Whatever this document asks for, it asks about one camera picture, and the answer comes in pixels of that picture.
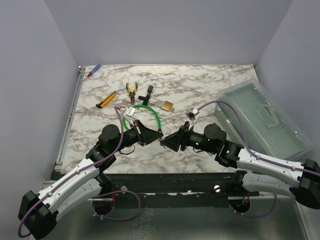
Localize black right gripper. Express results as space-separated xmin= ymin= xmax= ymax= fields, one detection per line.
xmin=160 ymin=121 xmax=217 ymax=154

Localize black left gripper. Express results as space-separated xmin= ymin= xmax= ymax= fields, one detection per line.
xmin=111 ymin=120 xmax=164 ymax=154

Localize brass padlock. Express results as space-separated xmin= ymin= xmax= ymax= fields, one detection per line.
xmin=148 ymin=101 xmax=173 ymax=112

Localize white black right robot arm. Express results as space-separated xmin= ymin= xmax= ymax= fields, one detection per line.
xmin=160 ymin=122 xmax=320 ymax=210

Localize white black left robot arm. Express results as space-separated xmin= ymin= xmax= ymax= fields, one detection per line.
xmin=18 ymin=120 xmax=163 ymax=240

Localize yellow black pliers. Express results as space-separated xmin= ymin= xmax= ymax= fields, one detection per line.
xmin=126 ymin=82 xmax=138 ymax=106

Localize black T-shaped pipe fitting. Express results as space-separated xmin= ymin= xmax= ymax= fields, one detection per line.
xmin=138 ymin=85 xmax=154 ymax=106

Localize yellow black utility knife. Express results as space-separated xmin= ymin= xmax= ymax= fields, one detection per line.
xmin=95 ymin=91 xmax=116 ymax=109

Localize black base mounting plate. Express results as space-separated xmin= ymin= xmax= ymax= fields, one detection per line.
xmin=98 ymin=171 xmax=248 ymax=209

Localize blue red screwdriver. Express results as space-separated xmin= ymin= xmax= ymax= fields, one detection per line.
xmin=86 ymin=63 xmax=102 ymax=78

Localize clear plastic storage box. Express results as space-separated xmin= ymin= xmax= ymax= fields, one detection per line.
xmin=214 ymin=79 xmax=314 ymax=161

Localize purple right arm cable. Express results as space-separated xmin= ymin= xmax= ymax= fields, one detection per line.
xmin=197 ymin=100 xmax=320 ymax=219

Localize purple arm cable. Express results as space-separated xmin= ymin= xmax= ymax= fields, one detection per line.
xmin=17 ymin=106 xmax=142 ymax=238
xmin=197 ymin=100 xmax=320 ymax=219

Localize aluminium rail frame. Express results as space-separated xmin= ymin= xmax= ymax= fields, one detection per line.
xmin=51 ymin=66 xmax=87 ymax=174

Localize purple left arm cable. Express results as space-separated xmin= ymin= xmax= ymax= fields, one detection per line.
xmin=17 ymin=106 xmax=142 ymax=238

